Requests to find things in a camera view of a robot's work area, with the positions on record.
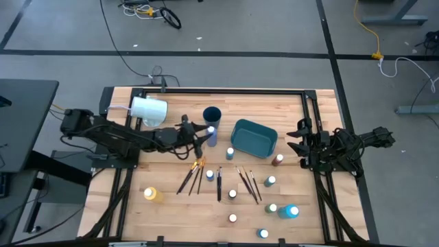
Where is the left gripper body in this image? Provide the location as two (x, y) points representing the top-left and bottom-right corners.
(175, 115), (203, 158)

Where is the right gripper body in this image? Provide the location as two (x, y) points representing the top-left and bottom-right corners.
(300, 117), (332, 169)

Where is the large lavender paint bottle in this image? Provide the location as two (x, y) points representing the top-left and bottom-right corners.
(205, 126), (218, 148)

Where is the dark blue plastic cup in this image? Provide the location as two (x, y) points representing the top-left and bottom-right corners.
(202, 106), (223, 130)

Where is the orange-bristled black paintbrush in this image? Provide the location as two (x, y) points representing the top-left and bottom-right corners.
(176, 160), (200, 196)
(188, 161), (204, 197)
(197, 156), (206, 196)

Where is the teal plastic bin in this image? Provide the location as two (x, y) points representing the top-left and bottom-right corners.
(230, 118), (279, 160)

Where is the thin black paintbrush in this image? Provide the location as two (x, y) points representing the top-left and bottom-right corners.
(235, 166), (259, 205)
(242, 166), (257, 202)
(250, 169), (263, 202)

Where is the large turquoise paint bottle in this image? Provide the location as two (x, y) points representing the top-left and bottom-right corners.
(276, 204), (300, 220)

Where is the large yellow paint bottle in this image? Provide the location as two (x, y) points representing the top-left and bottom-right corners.
(143, 187), (165, 204)

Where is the grey desk foot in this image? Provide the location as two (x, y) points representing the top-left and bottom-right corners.
(394, 104), (439, 115)

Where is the black desk base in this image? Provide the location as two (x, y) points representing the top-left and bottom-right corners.
(0, 149), (94, 241)

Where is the desk with grey legs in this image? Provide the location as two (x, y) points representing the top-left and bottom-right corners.
(359, 0), (429, 27)

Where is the black desk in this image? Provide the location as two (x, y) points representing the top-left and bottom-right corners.
(0, 78), (60, 174)

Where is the black aluminium table frame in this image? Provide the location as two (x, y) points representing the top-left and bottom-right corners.
(77, 85), (381, 247)

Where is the long black floor cable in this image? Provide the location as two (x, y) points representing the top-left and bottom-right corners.
(99, 0), (181, 87)

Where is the white floor cable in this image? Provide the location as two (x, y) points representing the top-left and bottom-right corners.
(378, 56), (439, 93)

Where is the yellow extension cable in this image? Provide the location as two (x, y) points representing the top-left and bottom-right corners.
(353, 0), (385, 61)

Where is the coiled black cable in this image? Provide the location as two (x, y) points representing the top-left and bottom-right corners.
(159, 6), (182, 30)

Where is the white and yellow cable bundle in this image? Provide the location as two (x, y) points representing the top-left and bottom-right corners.
(118, 0), (162, 21)

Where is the thin yellow cable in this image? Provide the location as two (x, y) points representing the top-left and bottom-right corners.
(49, 102), (67, 121)

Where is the black cable cluster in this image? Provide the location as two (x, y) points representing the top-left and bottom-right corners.
(414, 30), (439, 52)

